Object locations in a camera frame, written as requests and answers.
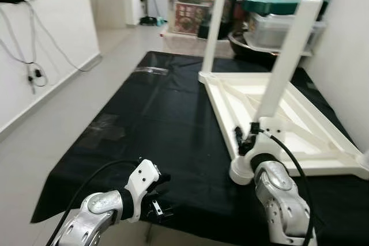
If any white plastic children table top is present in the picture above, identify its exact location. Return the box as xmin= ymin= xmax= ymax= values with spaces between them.
xmin=197 ymin=70 xmax=369 ymax=187

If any long black wall cable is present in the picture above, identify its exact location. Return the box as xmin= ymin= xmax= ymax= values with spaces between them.
xmin=28 ymin=1 xmax=104 ymax=74

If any black tablecloth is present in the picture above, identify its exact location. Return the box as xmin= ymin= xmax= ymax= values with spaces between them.
xmin=31 ymin=50 xmax=369 ymax=246

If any beige cloth covered bench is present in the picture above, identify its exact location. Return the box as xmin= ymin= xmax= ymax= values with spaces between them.
xmin=161 ymin=29 xmax=232 ymax=58

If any clear tape cross patch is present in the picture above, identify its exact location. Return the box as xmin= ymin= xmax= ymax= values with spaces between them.
xmin=80 ymin=112 xmax=126 ymax=144

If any green round pot lid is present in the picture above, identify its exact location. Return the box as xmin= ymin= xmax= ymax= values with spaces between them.
xmin=242 ymin=0 xmax=307 ymax=17

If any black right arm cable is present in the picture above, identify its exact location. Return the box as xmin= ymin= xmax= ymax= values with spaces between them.
xmin=261 ymin=130 xmax=316 ymax=242

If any clear plastic container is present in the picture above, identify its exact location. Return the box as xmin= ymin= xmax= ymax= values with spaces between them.
xmin=247 ymin=13 xmax=327 ymax=52

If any clear tape strip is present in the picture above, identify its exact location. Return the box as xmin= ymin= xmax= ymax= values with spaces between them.
xmin=135 ymin=66 xmax=170 ymax=78

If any black wok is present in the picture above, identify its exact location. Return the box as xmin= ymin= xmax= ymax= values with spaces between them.
xmin=228 ymin=29 xmax=284 ymax=66

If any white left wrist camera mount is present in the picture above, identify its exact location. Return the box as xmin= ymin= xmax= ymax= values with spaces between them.
xmin=123 ymin=158 xmax=163 ymax=225

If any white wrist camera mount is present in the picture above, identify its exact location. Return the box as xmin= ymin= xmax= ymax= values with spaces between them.
xmin=238 ymin=116 xmax=287 ymax=170
xmin=123 ymin=158 xmax=163 ymax=225

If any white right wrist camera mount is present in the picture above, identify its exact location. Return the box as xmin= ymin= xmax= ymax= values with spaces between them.
xmin=238 ymin=116 xmax=287 ymax=170

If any dark plastic bag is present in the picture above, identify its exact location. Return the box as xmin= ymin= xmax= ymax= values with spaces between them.
xmin=199 ymin=0 xmax=241 ymax=40

